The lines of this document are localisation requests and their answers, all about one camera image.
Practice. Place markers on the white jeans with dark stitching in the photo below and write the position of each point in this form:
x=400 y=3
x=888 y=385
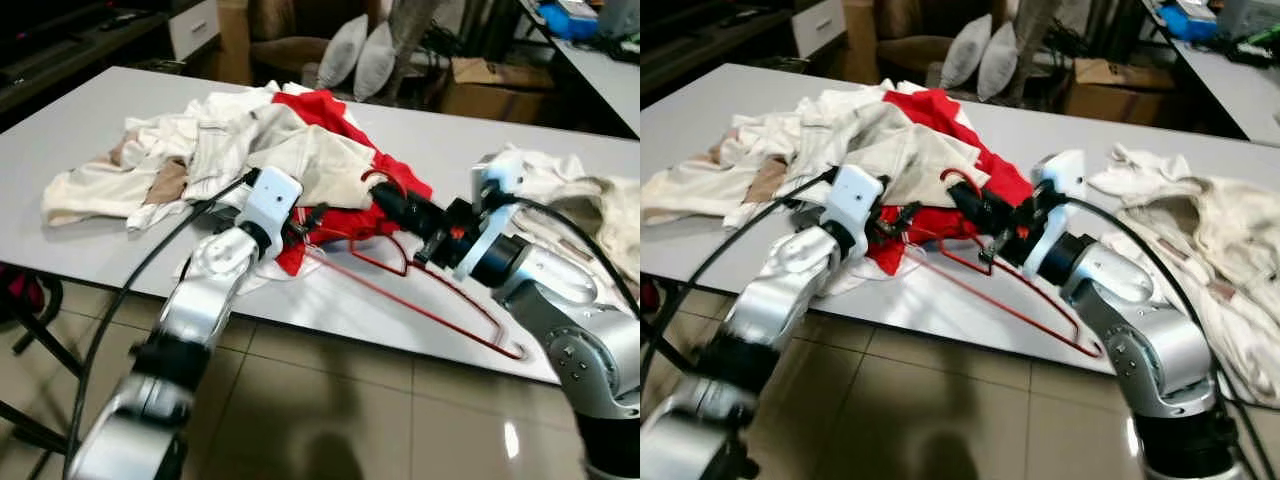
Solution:
x=590 y=200
x=1200 y=230

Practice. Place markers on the dark brown armchair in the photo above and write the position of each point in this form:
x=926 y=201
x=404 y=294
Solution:
x=285 y=45
x=905 y=45

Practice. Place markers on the white low drawer unit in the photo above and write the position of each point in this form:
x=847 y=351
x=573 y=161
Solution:
x=195 y=25
x=818 y=25

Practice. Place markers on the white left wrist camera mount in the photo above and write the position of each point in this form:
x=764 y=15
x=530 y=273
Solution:
x=272 y=200
x=855 y=200

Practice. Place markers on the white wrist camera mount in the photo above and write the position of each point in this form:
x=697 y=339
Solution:
x=497 y=180
x=272 y=200
x=1060 y=175
x=855 y=200

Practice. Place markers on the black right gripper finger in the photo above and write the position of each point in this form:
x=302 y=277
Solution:
x=968 y=195
x=396 y=218
x=965 y=214
x=400 y=200

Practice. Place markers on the pink bag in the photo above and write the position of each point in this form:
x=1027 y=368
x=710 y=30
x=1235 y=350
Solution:
x=20 y=290

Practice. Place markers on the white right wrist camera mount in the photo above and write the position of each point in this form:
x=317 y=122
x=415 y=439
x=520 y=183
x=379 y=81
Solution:
x=497 y=180
x=1060 y=175

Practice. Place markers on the cream white garment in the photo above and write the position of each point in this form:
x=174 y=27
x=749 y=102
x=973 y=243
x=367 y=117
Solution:
x=700 y=190
x=100 y=190

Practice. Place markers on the grey side table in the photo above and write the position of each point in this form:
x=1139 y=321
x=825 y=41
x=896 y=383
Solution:
x=1225 y=80
x=600 y=75

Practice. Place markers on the red garment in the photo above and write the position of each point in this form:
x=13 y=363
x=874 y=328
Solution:
x=925 y=105
x=320 y=110

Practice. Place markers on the large white table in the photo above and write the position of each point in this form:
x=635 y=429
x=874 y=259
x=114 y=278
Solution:
x=450 y=130
x=1050 y=125

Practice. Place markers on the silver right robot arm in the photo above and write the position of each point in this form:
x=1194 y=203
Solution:
x=570 y=310
x=1150 y=330

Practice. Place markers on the blue container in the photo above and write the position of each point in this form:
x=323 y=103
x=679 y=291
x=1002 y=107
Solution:
x=1195 y=20
x=570 y=20

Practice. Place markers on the grey pillow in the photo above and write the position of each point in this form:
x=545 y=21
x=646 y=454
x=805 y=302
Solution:
x=965 y=50
x=1002 y=65
x=340 y=50
x=378 y=65

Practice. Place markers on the brown cardboard box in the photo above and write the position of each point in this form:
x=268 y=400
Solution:
x=1115 y=95
x=495 y=95

